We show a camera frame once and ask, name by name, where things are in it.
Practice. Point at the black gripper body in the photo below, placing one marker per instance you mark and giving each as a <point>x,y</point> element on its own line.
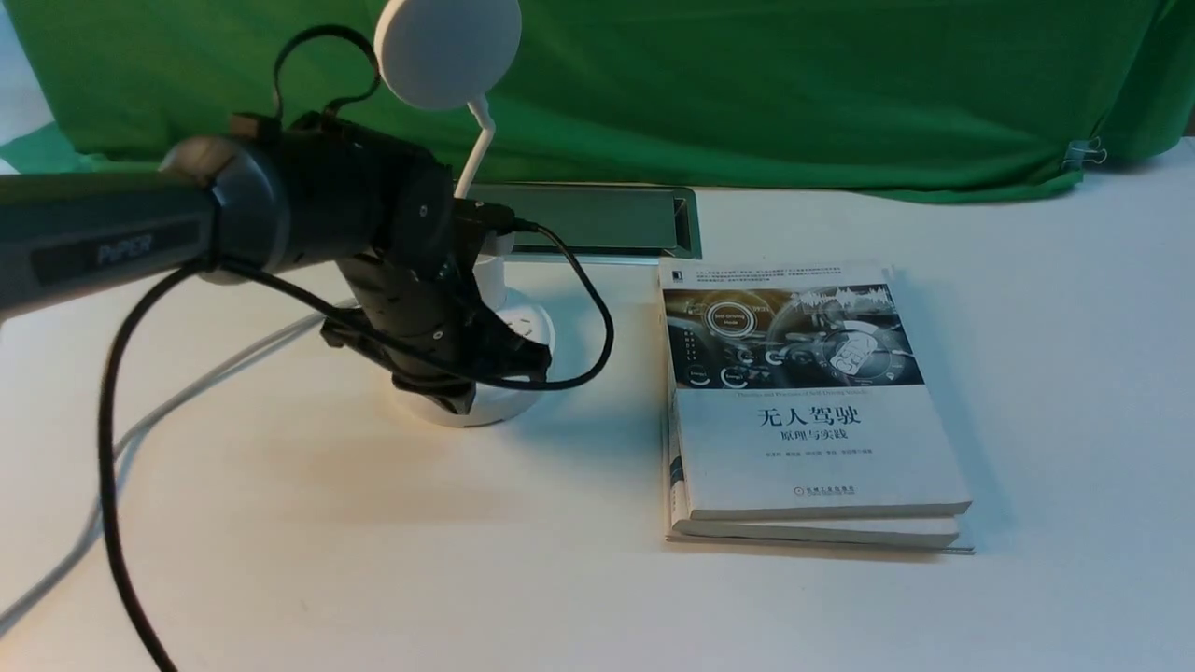
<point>405,318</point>

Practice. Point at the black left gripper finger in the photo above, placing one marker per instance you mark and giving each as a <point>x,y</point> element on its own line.
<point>453,396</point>

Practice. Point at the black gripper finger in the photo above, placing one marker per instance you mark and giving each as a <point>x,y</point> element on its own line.
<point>507,351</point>

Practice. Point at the white desk lamp power base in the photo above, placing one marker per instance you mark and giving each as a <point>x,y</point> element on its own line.
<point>444,55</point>

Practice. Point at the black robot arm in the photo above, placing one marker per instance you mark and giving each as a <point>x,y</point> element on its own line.
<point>263,199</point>

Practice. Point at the white book with Chinese title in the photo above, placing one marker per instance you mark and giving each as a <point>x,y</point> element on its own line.
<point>798,414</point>

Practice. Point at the green backdrop cloth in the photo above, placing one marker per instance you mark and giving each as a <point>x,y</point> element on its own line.
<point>922,101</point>

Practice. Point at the metal binder clip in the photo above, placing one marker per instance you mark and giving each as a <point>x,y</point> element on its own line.
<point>1083,153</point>

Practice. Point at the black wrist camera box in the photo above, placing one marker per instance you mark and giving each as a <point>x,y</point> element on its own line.
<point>484,228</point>

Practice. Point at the metal desk cable tray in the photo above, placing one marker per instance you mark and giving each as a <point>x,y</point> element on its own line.
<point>607,221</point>

